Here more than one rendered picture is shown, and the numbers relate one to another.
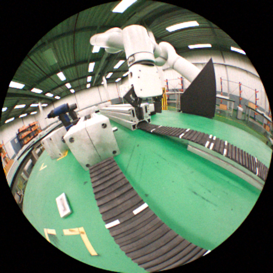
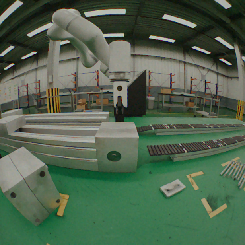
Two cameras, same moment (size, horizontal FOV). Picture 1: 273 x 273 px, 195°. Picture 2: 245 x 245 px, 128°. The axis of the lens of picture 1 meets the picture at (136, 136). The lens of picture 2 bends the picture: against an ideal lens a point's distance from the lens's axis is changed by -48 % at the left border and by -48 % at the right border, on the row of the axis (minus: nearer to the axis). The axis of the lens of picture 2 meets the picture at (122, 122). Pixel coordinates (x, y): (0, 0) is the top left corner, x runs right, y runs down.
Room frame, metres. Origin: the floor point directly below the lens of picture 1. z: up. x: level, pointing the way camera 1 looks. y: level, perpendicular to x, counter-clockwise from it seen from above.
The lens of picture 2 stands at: (0.04, 0.34, 0.97)
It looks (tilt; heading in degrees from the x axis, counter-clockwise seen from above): 17 degrees down; 298
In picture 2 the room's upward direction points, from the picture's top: straight up
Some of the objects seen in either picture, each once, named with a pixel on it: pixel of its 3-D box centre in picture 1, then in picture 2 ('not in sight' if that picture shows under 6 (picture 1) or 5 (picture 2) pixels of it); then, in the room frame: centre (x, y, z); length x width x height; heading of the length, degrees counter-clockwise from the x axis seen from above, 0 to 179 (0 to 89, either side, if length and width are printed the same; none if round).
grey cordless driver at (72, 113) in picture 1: (70, 117); not in sight; (0.64, 0.57, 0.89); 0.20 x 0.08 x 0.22; 127
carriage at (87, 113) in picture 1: (87, 113); (8, 127); (0.56, 0.32, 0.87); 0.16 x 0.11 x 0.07; 28
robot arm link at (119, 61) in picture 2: (137, 43); (119, 57); (0.27, -0.06, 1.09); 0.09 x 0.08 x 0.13; 131
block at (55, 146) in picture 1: (58, 142); (29, 181); (0.23, 0.33, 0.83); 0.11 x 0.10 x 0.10; 97
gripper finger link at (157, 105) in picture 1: (159, 103); not in sight; (0.29, -0.11, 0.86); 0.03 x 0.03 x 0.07; 29
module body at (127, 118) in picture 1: (111, 111); (35, 123); (0.65, 0.16, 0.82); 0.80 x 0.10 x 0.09; 28
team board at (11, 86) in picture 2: (128, 95); (8, 101); (6.31, -0.03, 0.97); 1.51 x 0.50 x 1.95; 49
